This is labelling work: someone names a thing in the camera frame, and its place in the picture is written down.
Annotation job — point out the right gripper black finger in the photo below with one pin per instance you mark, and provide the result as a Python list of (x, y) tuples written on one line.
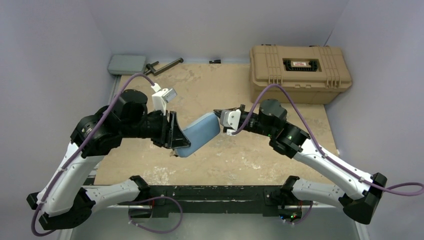
[(222, 114), (232, 109)]

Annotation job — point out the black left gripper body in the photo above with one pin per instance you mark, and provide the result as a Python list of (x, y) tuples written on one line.
[(167, 129)]

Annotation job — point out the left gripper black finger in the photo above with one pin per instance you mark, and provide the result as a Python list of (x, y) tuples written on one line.
[(172, 122), (177, 139)]

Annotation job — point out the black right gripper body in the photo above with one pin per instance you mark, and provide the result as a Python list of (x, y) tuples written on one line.
[(241, 120)]

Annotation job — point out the light blue umbrella case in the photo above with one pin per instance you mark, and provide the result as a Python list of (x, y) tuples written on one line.
[(199, 133)]

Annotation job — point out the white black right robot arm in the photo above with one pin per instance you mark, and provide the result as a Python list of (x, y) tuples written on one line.
[(356, 192)]

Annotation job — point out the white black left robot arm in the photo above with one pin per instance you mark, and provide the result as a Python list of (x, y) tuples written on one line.
[(64, 203)]

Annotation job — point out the small black clip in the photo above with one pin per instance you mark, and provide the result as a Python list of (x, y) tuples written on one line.
[(216, 61)]

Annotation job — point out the black metal clamp tool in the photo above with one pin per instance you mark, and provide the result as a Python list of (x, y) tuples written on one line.
[(150, 67)]

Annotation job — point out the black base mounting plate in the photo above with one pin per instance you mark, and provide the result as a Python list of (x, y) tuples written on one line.
[(265, 200)]

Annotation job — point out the grey flat pad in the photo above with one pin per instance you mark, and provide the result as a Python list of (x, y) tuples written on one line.
[(123, 64)]

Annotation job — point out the tan plastic hard case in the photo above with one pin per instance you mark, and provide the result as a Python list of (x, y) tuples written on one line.
[(309, 74)]

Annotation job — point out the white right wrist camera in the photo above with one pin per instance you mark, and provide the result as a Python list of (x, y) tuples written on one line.
[(230, 119)]

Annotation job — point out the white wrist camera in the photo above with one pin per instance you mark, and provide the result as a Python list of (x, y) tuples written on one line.
[(230, 119), (161, 97)]

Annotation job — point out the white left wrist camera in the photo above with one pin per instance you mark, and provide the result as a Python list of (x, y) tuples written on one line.
[(161, 97)]

